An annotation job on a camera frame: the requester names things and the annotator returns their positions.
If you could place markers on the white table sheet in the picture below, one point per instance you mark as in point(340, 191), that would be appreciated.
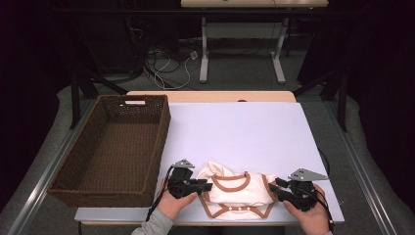
point(238, 137)

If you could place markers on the cream baby bodysuit brown trim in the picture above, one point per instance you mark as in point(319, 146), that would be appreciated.
point(238, 196)

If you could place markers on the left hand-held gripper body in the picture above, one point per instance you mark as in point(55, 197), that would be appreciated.
point(181, 182)

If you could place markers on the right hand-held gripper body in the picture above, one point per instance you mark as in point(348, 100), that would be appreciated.
point(303, 192)

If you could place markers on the white-legged desk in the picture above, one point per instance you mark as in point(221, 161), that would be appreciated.
point(241, 31)

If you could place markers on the black metal stand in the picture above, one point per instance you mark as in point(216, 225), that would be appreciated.
point(75, 98)
point(341, 98)

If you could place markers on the white plug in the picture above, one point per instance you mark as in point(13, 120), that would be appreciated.
point(193, 55)

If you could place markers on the brown wicker basket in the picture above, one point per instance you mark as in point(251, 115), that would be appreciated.
point(114, 156)

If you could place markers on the person's left hand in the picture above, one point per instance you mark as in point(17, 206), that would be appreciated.
point(174, 205)

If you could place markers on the person's right hand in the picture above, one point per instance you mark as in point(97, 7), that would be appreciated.
point(310, 220)

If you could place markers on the aluminium floor rail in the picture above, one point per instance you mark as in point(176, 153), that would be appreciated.
point(49, 169)
point(362, 169)

